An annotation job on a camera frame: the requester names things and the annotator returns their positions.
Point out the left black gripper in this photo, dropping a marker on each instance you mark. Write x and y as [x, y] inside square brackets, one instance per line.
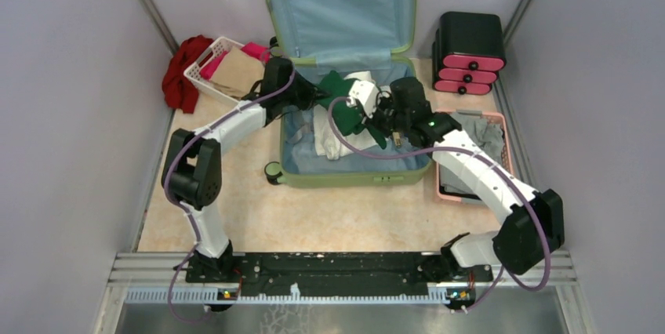
[311, 94]

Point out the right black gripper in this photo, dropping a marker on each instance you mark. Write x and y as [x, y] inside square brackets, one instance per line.
[381, 102]

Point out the dark green garment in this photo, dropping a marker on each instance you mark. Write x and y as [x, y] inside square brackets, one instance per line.
[348, 120]

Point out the white garment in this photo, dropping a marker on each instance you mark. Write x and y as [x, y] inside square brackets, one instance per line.
[325, 141]

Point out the green hard-shell suitcase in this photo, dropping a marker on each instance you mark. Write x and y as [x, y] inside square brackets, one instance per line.
[344, 36]

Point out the grey garment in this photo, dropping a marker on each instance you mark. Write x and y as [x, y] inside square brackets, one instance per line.
[483, 134]

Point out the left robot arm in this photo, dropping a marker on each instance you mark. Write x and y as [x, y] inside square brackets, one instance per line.
[192, 177]

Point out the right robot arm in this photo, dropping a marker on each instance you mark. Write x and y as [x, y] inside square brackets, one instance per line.
[531, 221]

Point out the wooden stick bundle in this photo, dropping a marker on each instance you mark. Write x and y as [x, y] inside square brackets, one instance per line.
[397, 139]

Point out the pink folded cloth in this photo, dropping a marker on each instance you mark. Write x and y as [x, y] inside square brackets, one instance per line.
[252, 49]

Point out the tan folded cloth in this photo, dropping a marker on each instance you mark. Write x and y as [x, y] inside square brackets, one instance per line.
[236, 74]

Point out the black pink drawer cabinet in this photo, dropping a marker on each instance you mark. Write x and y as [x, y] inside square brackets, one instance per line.
[467, 53]

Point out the white plastic basket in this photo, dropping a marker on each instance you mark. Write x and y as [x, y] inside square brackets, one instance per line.
[193, 72]

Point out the red cloth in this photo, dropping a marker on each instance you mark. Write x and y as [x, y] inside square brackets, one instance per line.
[179, 93]

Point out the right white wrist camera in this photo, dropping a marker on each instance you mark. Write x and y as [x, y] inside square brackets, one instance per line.
[364, 95]

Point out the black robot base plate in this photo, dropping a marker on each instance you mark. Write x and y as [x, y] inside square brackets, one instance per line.
[332, 274]

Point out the aluminium frame rail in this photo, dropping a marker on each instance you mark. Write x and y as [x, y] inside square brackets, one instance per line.
[153, 277]

